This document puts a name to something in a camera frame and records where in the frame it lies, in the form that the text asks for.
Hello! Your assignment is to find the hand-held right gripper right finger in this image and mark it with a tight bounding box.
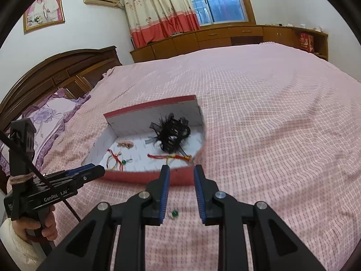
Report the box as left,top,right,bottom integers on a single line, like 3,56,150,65
194,164,328,271

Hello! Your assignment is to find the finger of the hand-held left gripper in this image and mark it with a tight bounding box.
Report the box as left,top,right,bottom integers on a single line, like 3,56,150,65
68,164,99,176
72,166,106,186

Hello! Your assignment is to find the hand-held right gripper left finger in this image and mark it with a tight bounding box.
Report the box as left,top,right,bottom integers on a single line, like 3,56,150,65
37,164,171,271

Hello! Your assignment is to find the multicolour cord bracelet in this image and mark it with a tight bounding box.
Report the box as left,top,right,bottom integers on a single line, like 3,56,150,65
106,156,123,172

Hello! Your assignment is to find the red cardboard box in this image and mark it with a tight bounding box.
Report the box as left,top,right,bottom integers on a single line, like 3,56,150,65
82,94,208,187

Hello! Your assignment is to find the gold flower red string charm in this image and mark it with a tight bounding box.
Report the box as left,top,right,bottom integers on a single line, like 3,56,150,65
147,153,193,165

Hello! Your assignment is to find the black feathered hair claw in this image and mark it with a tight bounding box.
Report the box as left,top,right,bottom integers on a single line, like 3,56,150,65
149,113,193,155

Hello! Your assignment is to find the person's left forearm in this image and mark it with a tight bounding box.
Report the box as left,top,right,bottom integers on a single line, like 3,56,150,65
0,220,48,271

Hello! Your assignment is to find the person's left hand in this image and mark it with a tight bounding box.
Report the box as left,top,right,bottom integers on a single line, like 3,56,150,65
15,211,58,243

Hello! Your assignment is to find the purple floral pillow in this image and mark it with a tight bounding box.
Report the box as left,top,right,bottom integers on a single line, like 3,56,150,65
0,88,92,177

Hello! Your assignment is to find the dark wooden headboard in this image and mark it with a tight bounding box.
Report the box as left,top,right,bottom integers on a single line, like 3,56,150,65
0,45,123,132

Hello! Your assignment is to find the long wooden cabinet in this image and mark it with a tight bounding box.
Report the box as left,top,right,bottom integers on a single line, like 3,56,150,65
130,24,329,63

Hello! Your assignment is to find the cream and red curtain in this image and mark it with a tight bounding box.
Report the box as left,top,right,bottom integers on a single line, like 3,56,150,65
121,0,201,49

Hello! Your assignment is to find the red gift box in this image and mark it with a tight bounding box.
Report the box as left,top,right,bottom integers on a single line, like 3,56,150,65
299,32,315,53

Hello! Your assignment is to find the window with metal bars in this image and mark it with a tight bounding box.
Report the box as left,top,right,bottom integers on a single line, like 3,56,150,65
182,0,256,26

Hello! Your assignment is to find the black cable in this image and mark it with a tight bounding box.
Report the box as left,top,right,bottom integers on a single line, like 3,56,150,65
0,131,82,222

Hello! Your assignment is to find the framed wall photo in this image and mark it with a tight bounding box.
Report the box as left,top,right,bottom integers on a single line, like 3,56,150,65
23,0,66,34

